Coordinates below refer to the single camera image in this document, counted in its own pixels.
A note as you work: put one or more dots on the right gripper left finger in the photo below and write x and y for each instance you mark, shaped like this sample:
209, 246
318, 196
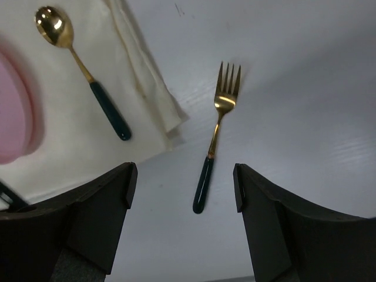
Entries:
70, 237

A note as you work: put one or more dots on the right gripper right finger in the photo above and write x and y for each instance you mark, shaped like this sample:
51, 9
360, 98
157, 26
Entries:
293, 239

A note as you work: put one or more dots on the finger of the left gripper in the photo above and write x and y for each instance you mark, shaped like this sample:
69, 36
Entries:
12, 199

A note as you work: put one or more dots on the cream cloth placemat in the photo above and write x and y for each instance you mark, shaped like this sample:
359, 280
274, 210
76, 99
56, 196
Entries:
74, 140

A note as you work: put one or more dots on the pink plastic plate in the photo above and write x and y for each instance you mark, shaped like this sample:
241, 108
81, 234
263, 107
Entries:
22, 120

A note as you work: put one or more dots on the gold spoon green handle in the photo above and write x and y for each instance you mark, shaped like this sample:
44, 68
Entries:
56, 28

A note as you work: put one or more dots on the gold fork green handle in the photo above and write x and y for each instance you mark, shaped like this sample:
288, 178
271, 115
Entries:
225, 99

